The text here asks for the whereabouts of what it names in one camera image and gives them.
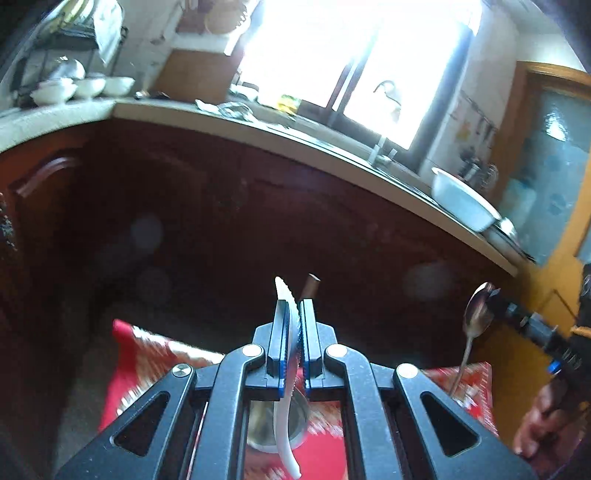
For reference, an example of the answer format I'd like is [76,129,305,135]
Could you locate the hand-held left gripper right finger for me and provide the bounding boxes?
[299,298,539,480]

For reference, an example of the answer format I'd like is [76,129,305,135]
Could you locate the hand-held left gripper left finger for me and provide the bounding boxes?
[55,299,297,480]

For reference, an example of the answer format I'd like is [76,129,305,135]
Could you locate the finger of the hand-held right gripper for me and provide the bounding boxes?
[488,287,559,352]

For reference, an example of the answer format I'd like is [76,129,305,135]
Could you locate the metal spoon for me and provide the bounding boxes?
[450,281,502,402]

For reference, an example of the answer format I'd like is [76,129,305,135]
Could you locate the brown wooden chopstick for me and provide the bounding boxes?
[299,273,323,302]

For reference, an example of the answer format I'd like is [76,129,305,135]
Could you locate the white metal-rimmed utensil cup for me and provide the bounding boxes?
[247,392,311,454]

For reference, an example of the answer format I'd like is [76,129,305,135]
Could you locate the person's right hand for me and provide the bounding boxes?
[512,381,575,460]

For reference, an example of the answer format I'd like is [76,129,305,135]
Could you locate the white plastic basin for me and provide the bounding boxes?
[431,167,503,232]

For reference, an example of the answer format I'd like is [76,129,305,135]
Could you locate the red floral tablecloth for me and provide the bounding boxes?
[99,318,500,480]

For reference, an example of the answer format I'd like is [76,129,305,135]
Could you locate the brown wooden kitchen cabinet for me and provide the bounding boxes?
[0,107,522,416]

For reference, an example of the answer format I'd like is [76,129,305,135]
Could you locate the orange wooden door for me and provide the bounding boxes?
[485,60,591,333]

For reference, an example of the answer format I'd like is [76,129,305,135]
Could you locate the hanging kitchen tools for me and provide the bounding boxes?
[462,92,500,154]

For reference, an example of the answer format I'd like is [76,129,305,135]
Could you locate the metal faucet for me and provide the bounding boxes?
[368,80,403,167]

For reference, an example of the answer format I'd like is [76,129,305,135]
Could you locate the crumpled rag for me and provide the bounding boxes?
[196,99,259,123]

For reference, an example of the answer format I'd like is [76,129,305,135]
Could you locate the wooden cutting board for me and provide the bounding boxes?
[154,48,242,104]

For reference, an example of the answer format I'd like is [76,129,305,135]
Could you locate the kitchen window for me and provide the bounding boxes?
[238,0,483,155]

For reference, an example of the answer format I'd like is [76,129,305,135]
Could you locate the white bowl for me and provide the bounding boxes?
[74,78,107,99]
[104,76,136,97]
[30,78,77,105]
[48,59,86,80]

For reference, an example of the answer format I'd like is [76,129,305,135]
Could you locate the round bamboo basket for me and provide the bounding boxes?
[203,0,246,36]

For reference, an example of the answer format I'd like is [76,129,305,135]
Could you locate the white cloth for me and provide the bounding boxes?
[92,0,125,65]

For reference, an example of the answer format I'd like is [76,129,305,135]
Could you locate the black wire dish rack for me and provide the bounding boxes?
[14,21,129,107]

